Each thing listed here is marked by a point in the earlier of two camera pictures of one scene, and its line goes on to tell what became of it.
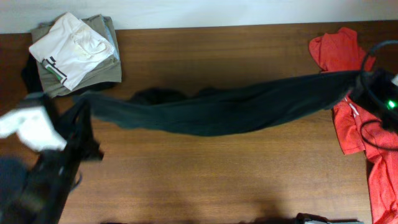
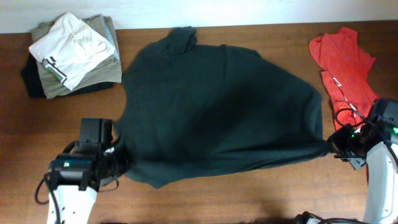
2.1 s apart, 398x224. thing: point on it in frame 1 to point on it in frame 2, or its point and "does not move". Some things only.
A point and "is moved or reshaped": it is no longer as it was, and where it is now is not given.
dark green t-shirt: [203, 111] is moved or reshaped
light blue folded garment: [112, 43] does not move
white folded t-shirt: [71, 50] does not move
